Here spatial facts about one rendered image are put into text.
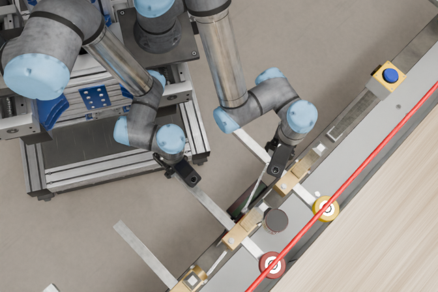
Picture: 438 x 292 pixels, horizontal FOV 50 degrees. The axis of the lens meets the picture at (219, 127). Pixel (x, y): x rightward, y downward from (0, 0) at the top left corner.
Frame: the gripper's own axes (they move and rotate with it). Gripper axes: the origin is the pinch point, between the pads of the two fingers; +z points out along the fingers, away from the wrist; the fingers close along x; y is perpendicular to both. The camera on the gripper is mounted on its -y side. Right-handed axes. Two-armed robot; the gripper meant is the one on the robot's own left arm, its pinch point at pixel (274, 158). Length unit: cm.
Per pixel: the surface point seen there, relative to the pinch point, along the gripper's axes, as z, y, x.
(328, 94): 94, 80, -20
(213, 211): 8.3, -21.9, 10.4
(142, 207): 94, -20, 44
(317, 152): -17.7, 0.9, -9.1
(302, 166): -2.0, 0.9, -8.8
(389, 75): -28.9, 26.1, -17.9
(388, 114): 32, 50, -38
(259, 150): 9.3, 3.6, 4.9
